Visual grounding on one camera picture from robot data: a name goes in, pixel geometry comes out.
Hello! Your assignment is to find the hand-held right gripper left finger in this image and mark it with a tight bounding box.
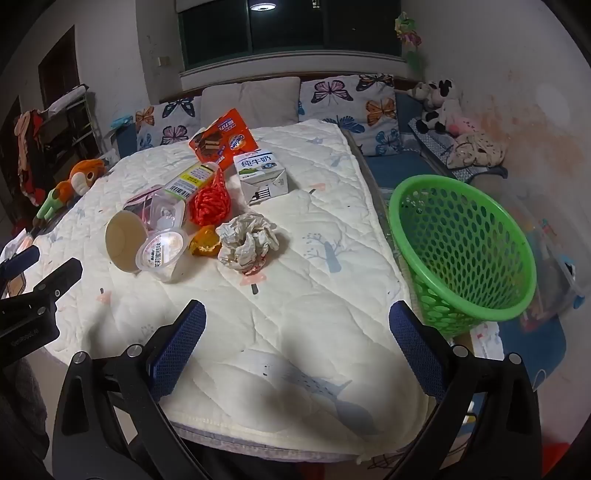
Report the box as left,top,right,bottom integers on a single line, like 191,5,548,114
53,300,207,480

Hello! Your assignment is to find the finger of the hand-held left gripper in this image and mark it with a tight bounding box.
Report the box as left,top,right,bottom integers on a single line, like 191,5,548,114
25,258,84,308
0,246,41,280

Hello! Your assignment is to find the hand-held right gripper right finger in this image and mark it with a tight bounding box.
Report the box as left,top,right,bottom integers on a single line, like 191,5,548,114
389,300,542,480

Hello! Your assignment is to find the beige paper cup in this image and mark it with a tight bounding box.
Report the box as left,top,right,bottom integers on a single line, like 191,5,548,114
105,210,148,273

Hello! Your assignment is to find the green perforated plastic basket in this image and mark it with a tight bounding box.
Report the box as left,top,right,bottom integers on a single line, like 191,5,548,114
389,175,537,337

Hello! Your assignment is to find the small orange wrapper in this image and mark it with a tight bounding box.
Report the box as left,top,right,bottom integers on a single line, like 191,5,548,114
189,226,220,257

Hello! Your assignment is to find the white paper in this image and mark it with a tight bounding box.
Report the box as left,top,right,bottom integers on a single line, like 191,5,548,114
216,212,281,273

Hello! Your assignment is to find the white milk carton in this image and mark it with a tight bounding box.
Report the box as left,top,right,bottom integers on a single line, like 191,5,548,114
233,150,289,206

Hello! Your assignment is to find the orange snack packet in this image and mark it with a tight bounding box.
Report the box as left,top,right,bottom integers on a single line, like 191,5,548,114
189,108,260,171

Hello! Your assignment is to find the jelly cup with foil lid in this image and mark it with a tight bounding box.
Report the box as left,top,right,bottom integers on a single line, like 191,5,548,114
137,228,190,283

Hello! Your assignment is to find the orange monkey plush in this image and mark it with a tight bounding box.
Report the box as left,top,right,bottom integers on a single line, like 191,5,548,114
36,159,109,220

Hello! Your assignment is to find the clear plastic tray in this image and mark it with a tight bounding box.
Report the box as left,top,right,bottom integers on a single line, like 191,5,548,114
124,185,167,227

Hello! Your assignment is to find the red clothing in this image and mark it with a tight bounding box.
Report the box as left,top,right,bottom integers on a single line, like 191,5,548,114
14,111,47,206

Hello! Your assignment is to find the white quilted printed blanket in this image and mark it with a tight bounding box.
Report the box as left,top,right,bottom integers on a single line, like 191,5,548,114
0,119,437,464

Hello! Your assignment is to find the blue floor mat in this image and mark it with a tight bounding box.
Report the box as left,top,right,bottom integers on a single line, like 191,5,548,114
499,314,568,393

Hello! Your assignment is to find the metal clothes rack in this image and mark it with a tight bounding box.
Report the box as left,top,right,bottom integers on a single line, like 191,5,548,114
34,85,100,185

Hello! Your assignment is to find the orange mesh net bag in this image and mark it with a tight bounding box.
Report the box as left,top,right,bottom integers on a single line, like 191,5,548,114
189,168,232,228

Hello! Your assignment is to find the clear storage box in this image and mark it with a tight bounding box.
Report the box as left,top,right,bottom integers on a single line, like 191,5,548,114
522,217,585,324

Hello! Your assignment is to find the yellow label plastic bottle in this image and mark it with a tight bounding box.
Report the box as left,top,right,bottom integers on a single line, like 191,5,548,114
164,161,220,201

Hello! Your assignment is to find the butterfly print pillow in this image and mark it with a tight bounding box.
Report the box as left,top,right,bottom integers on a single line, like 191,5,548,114
135,96,204,151
298,73,402,158

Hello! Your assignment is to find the dark wooden door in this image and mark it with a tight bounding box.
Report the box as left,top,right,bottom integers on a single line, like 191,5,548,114
38,25,77,112

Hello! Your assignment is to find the spotted cream cloth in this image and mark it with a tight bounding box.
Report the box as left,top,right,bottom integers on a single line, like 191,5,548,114
446,133,508,169

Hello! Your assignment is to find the pink plush toy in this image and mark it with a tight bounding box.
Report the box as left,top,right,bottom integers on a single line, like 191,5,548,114
450,115,483,137

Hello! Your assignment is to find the black white cow plush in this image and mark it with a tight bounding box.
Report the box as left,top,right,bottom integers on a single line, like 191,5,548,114
416,79,465,134

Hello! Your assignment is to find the beige pillow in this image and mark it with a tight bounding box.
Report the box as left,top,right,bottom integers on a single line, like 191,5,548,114
201,77,301,130

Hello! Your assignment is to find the grey white plush toy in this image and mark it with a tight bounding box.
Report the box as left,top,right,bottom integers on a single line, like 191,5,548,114
407,82,437,109

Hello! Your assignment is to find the colourful hanging decoration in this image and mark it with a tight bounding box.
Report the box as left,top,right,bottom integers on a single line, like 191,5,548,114
394,13,428,70

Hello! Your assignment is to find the dark window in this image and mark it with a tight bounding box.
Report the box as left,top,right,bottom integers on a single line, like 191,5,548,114
178,0,402,75

